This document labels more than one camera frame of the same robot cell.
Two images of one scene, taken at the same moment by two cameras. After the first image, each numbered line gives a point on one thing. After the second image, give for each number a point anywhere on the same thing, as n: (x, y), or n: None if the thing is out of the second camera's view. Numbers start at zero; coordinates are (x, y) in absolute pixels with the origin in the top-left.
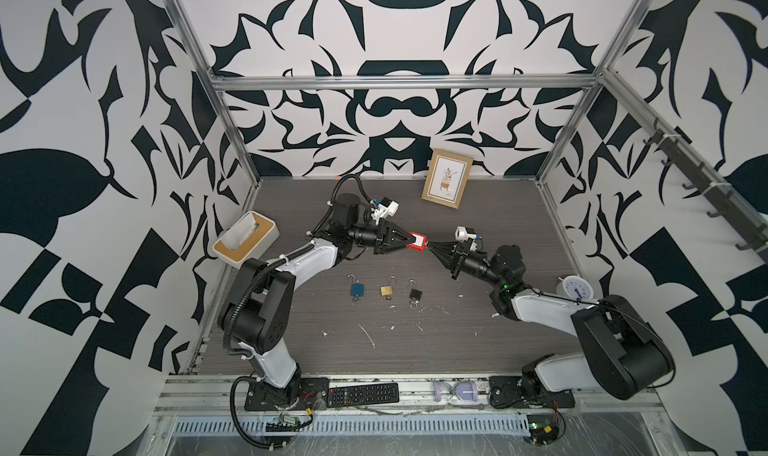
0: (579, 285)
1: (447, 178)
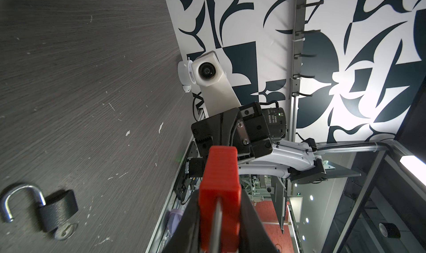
0: (185, 74)
1: None
